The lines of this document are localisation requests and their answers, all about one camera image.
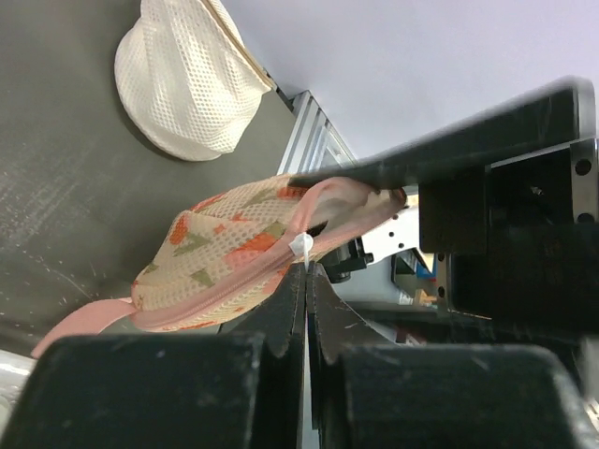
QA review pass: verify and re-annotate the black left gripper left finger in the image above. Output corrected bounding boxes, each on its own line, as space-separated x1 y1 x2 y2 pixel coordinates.
1 264 306 449

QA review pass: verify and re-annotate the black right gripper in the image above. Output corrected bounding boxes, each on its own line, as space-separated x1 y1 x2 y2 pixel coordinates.
289 77 598 334

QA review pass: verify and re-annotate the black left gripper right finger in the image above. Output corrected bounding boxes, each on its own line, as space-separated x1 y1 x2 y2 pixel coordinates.
306 264 598 448

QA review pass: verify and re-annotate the floral mesh laundry bag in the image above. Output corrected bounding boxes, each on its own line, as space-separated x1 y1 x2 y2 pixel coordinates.
31 174 406 358

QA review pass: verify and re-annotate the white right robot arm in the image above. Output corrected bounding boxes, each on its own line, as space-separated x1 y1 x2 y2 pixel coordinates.
294 77 598 335

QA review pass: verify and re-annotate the white mesh laundry bag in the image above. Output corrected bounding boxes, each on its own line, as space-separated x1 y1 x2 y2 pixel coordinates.
114 0 275 162

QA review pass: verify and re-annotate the white zip tie pull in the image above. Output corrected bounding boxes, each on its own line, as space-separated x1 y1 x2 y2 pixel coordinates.
289 232 314 270

